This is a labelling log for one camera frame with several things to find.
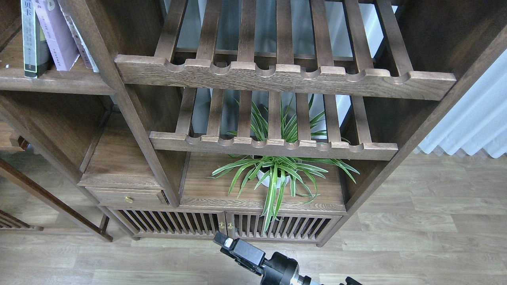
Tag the white plant pot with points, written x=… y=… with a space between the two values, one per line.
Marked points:
x=265 y=179

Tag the dark wooden side furniture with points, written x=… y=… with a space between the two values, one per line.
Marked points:
x=36 y=199

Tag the white and lilac book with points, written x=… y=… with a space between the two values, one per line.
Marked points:
x=57 y=33

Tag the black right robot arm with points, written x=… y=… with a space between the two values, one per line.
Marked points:
x=278 y=270

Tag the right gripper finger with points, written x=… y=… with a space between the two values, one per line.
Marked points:
x=223 y=240

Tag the green spider plant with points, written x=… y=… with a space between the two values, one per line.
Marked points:
x=278 y=166

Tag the white book behind post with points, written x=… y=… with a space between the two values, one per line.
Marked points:
x=82 y=47

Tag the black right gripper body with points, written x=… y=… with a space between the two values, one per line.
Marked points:
x=278 y=270

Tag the dark wooden bookshelf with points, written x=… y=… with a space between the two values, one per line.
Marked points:
x=367 y=79

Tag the white pleated curtain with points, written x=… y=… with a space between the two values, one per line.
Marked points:
x=478 y=122

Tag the black and green book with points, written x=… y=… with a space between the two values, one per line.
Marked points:
x=36 y=53

